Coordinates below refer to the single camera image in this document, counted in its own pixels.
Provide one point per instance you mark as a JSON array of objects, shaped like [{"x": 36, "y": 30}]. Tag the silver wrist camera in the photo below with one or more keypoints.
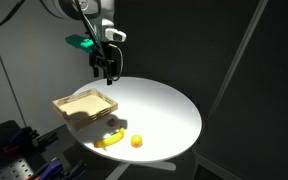
[{"x": 115, "y": 34}]

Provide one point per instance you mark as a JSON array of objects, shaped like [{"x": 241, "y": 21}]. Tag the shallow wooden crate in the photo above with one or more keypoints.
[{"x": 84, "y": 106}]

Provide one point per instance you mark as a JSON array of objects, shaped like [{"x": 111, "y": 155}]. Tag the small red fruit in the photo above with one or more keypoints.
[{"x": 111, "y": 122}]

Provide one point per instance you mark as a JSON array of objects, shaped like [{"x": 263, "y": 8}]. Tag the small orange round fruit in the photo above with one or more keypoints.
[{"x": 136, "y": 140}]

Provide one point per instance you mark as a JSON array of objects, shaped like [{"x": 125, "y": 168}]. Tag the teal camera mount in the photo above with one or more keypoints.
[{"x": 80, "y": 42}]

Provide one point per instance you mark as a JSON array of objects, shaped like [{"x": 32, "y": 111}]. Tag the yellow banana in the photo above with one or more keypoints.
[{"x": 112, "y": 140}]

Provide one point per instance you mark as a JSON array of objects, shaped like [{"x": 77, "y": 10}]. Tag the white table base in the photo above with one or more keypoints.
[{"x": 160, "y": 165}]

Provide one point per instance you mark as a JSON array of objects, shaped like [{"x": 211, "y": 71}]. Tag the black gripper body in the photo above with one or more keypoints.
[{"x": 105, "y": 56}]

